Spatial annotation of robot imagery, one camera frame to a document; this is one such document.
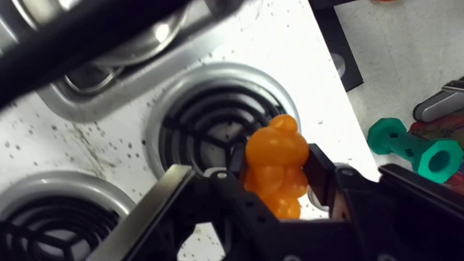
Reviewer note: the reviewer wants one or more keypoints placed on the dark red toy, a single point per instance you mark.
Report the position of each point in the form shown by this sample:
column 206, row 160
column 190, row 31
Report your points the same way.
column 435, row 130

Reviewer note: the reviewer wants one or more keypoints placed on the grey toy sink basin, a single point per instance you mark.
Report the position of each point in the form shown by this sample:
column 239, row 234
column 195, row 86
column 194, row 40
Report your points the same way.
column 95, row 107

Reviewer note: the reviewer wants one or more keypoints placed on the green toy dumbbell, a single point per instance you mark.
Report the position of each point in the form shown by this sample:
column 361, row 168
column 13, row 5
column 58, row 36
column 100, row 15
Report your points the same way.
column 425, row 160

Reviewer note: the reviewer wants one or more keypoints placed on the black coil toy burner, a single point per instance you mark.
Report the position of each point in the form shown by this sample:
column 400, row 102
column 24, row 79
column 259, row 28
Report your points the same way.
column 203, row 111
column 58, row 218

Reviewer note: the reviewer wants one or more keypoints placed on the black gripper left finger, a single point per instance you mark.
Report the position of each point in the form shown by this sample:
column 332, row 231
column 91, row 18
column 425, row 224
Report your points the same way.
column 159, row 204

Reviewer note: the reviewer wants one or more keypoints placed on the orange carrot plush toy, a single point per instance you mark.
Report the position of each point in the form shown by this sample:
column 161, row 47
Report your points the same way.
column 275, row 155

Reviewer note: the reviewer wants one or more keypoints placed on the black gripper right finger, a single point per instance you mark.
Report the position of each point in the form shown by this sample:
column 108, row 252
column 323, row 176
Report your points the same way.
column 320, row 179

